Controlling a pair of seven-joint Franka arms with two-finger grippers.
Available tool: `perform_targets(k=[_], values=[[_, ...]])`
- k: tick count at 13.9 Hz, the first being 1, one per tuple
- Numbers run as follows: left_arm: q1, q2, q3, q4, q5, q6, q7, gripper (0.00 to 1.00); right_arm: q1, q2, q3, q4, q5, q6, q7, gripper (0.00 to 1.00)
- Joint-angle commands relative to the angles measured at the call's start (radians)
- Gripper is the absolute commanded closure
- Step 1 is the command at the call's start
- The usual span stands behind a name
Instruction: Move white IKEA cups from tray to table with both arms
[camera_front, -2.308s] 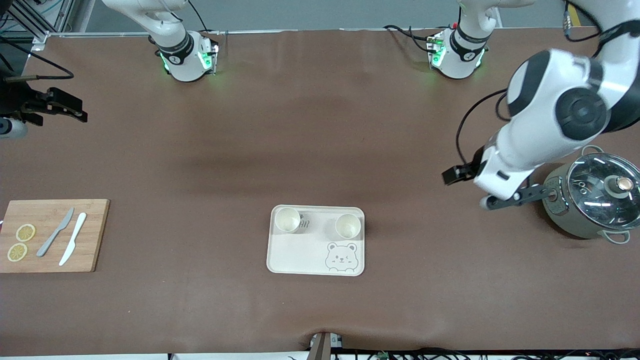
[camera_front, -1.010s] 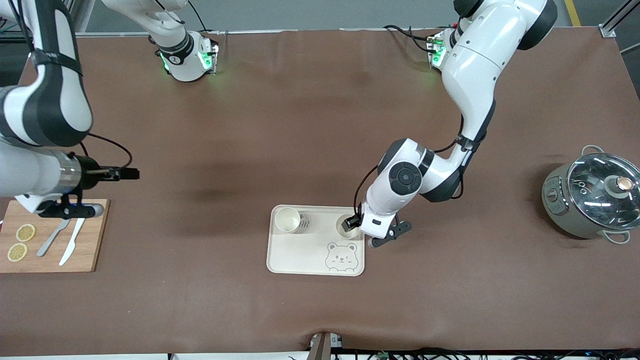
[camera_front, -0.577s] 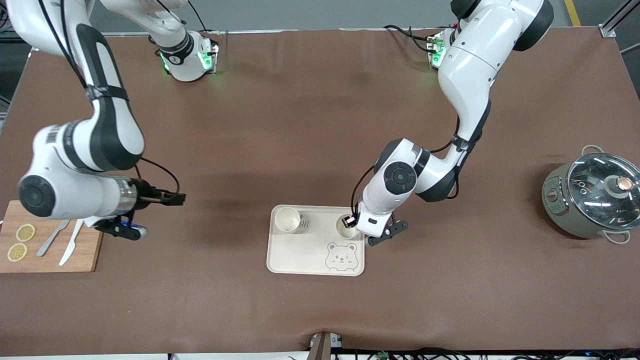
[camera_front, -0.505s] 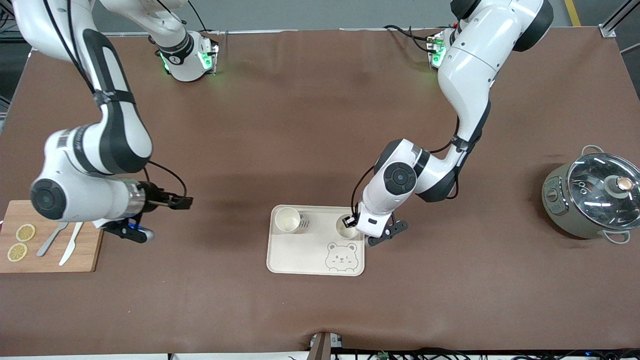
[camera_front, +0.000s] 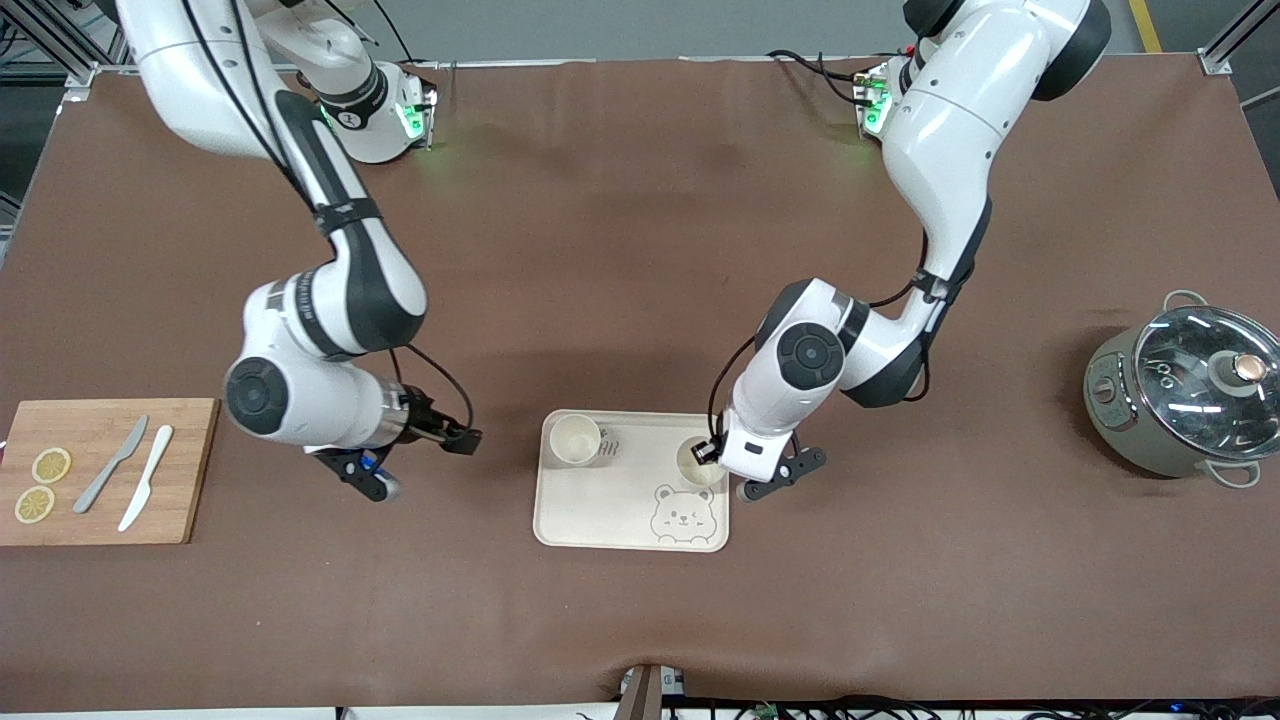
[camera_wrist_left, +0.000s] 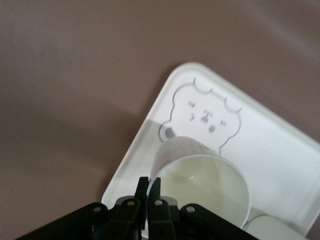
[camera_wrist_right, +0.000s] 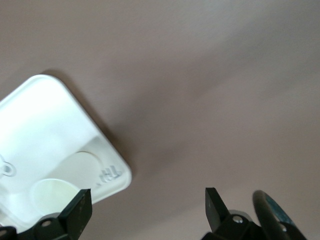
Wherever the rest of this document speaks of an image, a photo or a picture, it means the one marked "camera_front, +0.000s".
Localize white IKEA cup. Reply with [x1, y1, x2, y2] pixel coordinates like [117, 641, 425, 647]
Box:
[676, 435, 729, 489]
[549, 412, 603, 467]

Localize cream bear print tray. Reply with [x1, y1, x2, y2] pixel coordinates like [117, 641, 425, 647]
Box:
[532, 409, 731, 553]

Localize brown table mat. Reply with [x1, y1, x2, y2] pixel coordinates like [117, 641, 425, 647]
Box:
[0, 55, 1280, 713]

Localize bamboo cutting board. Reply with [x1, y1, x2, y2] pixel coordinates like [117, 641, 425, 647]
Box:
[0, 398, 221, 547]

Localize white plastic knife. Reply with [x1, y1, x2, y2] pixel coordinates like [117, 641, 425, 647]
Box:
[117, 424, 175, 533]

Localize grey plastic knife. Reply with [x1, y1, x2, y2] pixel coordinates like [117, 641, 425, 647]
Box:
[72, 414, 150, 515]

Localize green electric cooking pot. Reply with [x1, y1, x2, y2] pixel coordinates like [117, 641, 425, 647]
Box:
[1083, 290, 1280, 489]

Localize glass pot lid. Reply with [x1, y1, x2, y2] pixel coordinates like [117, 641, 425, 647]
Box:
[1133, 305, 1280, 461]

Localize metal table edge bracket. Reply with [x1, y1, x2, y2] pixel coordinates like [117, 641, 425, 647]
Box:
[618, 663, 687, 720]

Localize black right base cable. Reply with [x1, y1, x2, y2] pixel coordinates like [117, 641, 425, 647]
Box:
[340, 0, 441, 91]

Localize black left base cables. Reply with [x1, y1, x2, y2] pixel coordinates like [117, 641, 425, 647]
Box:
[767, 48, 881, 106]

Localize aluminium frame post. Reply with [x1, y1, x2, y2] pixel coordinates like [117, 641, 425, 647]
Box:
[0, 0, 131, 91]
[1200, 0, 1280, 76]

